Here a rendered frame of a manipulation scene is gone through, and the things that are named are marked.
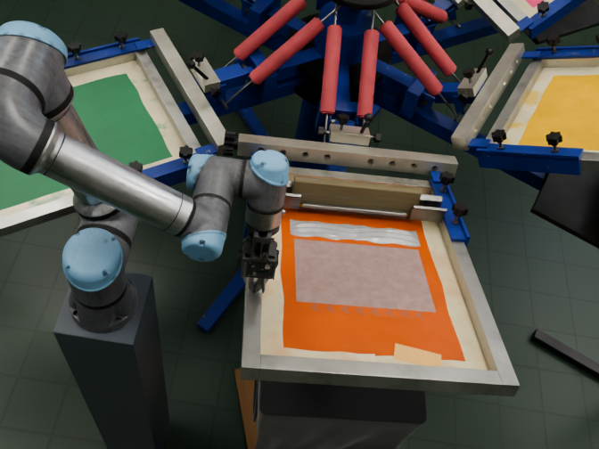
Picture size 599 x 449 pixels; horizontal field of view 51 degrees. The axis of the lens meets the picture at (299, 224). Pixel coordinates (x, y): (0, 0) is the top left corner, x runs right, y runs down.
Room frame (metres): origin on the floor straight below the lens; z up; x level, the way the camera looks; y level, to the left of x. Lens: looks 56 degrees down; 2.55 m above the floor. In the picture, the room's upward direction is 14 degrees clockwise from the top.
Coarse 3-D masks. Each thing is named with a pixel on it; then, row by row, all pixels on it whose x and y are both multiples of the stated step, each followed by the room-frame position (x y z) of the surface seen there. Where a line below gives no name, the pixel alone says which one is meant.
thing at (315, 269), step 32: (288, 224) 0.96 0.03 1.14; (288, 256) 0.83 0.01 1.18; (320, 256) 0.86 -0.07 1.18; (352, 256) 0.88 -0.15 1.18; (288, 288) 0.72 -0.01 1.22; (320, 288) 0.74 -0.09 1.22; (352, 288) 0.77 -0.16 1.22; (288, 320) 0.62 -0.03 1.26; (320, 320) 0.64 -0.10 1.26; (352, 320) 0.66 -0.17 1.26; (352, 352) 0.57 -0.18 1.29
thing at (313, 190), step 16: (304, 192) 1.04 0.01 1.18; (320, 192) 1.05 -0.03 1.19; (336, 192) 1.06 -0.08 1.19; (352, 192) 1.07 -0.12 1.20; (368, 192) 1.08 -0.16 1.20; (384, 192) 1.09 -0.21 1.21; (400, 192) 1.10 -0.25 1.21; (416, 192) 1.11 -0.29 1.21; (384, 208) 1.08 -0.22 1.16; (400, 208) 1.09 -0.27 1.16
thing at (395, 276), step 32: (384, 224) 1.05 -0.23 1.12; (416, 224) 1.08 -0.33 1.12; (384, 256) 0.91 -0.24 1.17; (416, 256) 0.94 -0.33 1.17; (384, 288) 0.79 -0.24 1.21; (416, 288) 0.82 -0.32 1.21; (384, 320) 0.68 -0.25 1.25; (416, 320) 0.71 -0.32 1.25; (448, 320) 0.73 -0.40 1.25; (384, 352) 0.59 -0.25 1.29; (448, 352) 0.63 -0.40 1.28
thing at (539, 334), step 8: (536, 336) 1.43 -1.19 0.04; (544, 336) 1.44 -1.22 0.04; (544, 344) 1.41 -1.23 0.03; (552, 344) 1.41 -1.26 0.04; (560, 344) 1.42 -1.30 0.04; (560, 352) 1.38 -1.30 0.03; (568, 352) 1.39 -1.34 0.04; (576, 352) 1.40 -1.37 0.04; (568, 360) 1.37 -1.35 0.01; (576, 360) 1.36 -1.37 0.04; (584, 360) 1.37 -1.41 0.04; (592, 360) 1.38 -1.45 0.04; (584, 368) 1.34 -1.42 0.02; (592, 368) 1.34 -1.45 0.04
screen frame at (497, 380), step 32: (480, 288) 0.84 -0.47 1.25; (256, 320) 0.58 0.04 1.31; (480, 320) 0.73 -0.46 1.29; (256, 352) 0.49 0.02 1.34; (352, 384) 0.48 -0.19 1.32; (384, 384) 0.50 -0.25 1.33; (416, 384) 0.51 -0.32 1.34; (448, 384) 0.53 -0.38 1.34; (480, 384) 0.54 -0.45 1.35; (512, 384) 0.56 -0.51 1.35
